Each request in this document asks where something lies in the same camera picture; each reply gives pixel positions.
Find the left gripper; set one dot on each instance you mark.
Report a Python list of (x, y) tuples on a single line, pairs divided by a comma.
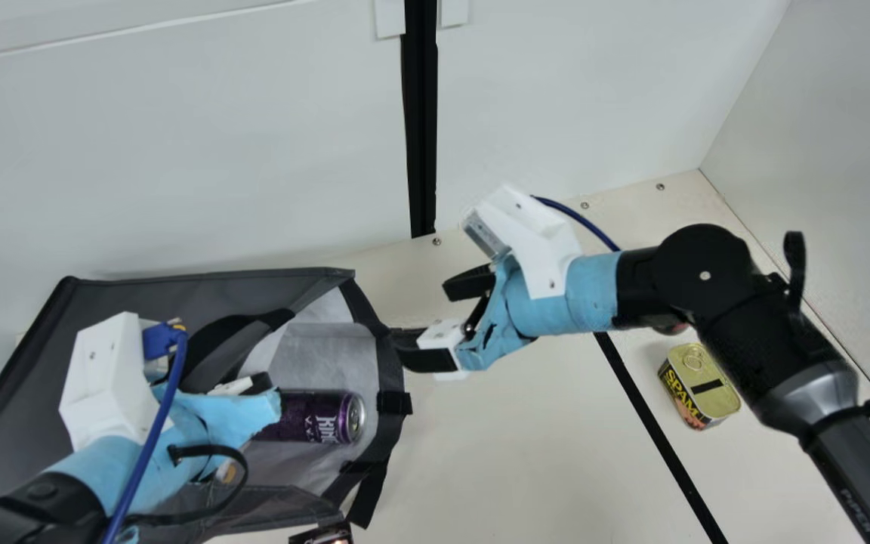
[(201, 431)]

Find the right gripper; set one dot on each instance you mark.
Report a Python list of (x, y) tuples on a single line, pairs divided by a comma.
[(556, 313)]

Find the purple can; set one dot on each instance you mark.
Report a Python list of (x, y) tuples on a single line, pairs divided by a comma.
[(314, 419)]

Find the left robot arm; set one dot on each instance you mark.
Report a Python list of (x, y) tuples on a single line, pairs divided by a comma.
[(27, 514)]

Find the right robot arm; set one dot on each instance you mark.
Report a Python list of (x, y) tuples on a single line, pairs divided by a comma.
[(767, 332)]

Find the rectangular tin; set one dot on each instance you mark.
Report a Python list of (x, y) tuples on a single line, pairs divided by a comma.
[(699, 385)]

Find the black strip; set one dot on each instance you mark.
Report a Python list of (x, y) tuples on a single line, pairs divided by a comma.
[(654, 431)]

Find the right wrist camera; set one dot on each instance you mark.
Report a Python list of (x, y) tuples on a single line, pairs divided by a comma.
[(529, 230)]

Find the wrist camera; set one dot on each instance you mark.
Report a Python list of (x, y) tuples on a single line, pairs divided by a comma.
[(529, 230), (103, 378)]

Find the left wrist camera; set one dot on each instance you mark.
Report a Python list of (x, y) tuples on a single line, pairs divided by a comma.
[(103, 378)]

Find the black post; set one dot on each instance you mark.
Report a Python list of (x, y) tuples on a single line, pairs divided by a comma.
[(420, 113)]

